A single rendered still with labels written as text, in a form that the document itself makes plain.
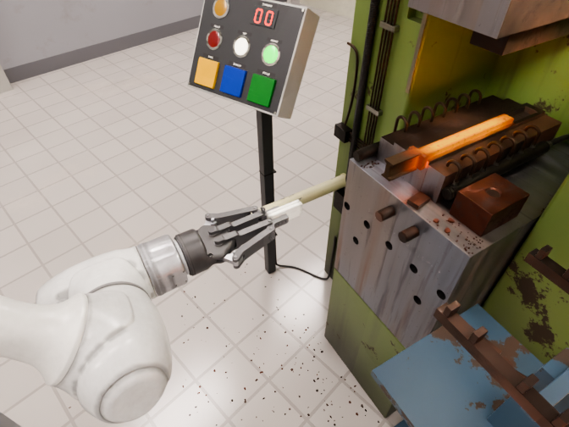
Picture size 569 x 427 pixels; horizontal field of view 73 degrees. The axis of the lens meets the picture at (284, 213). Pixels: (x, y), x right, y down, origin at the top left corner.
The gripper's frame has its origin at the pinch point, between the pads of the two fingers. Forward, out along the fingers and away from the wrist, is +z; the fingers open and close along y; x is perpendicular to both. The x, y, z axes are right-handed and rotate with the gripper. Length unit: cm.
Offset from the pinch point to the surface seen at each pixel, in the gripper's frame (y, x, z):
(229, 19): -62, 14, 19
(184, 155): -171, -100, 25
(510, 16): 7.6, 30.6, 36.4
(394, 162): 0.8, 2.3, 26.4
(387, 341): 12, -58, 29
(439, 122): -10, -2, 52
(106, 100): -276, -100, -2
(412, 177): -0.1, -5.9, 35.0
